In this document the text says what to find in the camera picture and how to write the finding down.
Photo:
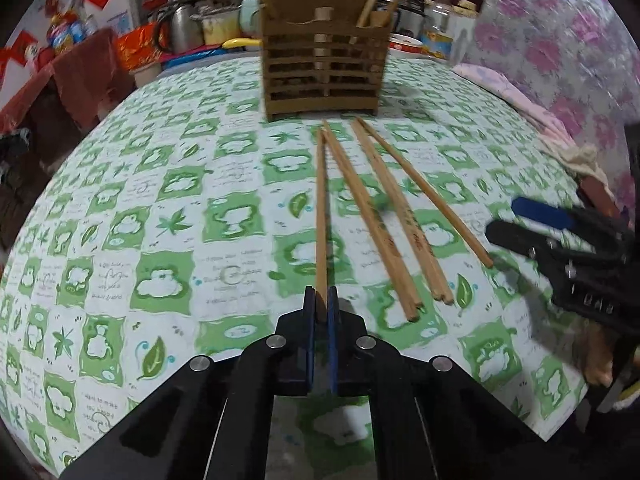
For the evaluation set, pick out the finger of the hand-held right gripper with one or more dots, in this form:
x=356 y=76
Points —
x=542 y=211
x=520 y=240

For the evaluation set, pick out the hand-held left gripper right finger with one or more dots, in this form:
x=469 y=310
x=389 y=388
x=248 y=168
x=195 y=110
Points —
x=332 y=350

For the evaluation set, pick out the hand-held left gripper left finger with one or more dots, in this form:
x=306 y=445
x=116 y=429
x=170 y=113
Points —
x=310 y=350

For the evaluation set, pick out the wooden slatted chopstick holder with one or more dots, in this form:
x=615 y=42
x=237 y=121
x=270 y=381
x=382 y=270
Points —
x=325 y=75

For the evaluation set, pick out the person's right hand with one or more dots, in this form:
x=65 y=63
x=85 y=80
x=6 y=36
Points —
x=602 y=355

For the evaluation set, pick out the cream rag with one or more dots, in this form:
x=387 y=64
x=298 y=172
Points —
x=575 y=165

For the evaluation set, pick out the brown leather case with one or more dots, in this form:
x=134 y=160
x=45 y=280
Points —
x=597 y=195

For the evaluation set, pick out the pink floral cloth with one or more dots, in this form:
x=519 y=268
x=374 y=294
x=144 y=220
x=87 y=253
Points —
x=505 y=95

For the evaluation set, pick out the pink floral plastic sheet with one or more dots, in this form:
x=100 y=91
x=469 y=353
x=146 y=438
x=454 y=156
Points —
x=550 y=35

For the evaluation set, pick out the green white printed tablecloth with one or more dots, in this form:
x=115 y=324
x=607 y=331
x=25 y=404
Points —
x=175 y=235

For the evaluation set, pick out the white carton box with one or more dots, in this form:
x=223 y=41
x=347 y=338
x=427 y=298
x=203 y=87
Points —
x=462 y=35

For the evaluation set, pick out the clear cooking oil bottle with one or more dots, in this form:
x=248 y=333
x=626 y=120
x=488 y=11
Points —
x=437 y=30

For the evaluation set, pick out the red white bowl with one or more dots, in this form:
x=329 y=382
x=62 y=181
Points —
x=406 y=46

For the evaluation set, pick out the silver black pressure cooker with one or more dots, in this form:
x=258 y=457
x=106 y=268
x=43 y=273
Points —
x=407 y=15

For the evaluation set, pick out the mint green rice cooker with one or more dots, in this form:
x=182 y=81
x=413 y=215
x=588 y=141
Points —
x=251 y=12

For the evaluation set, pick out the orange red packaging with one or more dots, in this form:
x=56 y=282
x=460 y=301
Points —
x=142 y=47

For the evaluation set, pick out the stainless steel kettle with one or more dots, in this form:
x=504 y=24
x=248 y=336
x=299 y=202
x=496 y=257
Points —
x=185 y=27

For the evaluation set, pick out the grey black jacket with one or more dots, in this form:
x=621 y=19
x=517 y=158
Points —
x=12 y=170

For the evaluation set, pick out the red cloth covered side table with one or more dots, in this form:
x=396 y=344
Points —
x=75 y=85

